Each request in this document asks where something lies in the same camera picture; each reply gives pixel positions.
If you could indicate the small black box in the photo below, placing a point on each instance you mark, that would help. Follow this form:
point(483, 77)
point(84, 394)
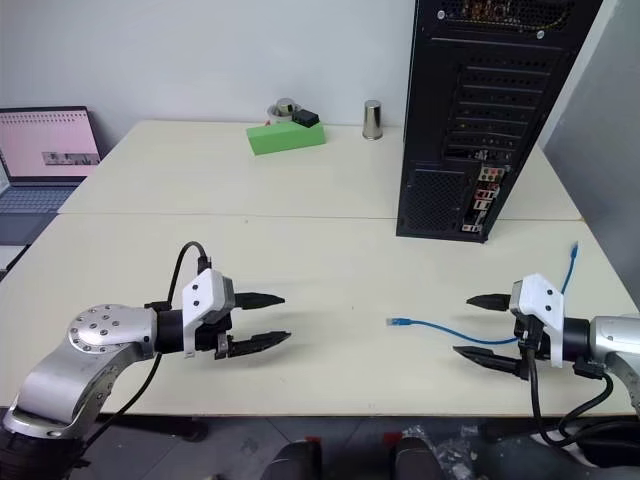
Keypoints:
point(306, 118)

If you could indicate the clear crumpled plastic wrap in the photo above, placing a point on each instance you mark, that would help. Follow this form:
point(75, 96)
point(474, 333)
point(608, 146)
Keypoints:
point(450, 447)

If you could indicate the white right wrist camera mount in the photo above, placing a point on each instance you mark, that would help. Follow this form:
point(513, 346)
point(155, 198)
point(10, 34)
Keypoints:
point(542, 300)

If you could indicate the grey partition panel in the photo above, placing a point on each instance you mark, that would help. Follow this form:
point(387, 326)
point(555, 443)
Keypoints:
point(600, 150)

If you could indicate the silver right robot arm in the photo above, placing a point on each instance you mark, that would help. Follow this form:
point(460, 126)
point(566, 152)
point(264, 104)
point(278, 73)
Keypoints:
point(615, 335)

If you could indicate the green rectangular box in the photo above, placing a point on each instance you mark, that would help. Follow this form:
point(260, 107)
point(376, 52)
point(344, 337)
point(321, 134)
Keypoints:
point(285, 140)

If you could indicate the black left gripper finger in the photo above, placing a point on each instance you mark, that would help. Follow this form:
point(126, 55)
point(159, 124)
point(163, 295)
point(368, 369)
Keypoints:
point(257, 301)
point(255, 343)

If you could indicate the black computer tower case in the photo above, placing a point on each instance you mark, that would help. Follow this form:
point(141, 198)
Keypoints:
point(450, 100)

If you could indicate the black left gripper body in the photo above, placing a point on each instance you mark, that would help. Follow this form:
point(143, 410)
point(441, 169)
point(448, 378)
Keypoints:
point(212, 336)

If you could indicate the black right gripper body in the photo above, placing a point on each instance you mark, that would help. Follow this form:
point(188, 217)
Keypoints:
point(531, 332)

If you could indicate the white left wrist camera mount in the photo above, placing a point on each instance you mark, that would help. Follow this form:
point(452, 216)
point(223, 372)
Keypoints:
point(205, 295)

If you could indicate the dark rounded shape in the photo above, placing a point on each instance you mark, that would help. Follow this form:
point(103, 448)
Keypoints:
point(297, 462)
point(417, 462)

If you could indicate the open grey laptop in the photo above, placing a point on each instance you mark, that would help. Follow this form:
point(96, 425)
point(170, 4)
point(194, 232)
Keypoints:
point(45, 145)

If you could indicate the stainless steel cup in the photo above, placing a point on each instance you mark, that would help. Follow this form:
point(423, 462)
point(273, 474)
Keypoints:
point(372, 120)

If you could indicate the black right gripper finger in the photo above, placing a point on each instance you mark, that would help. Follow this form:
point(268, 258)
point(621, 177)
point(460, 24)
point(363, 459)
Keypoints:
point(492, 302)
point(492, 359)

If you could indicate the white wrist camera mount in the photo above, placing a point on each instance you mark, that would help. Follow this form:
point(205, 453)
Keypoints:
point(205, 295)
point(542, 300)

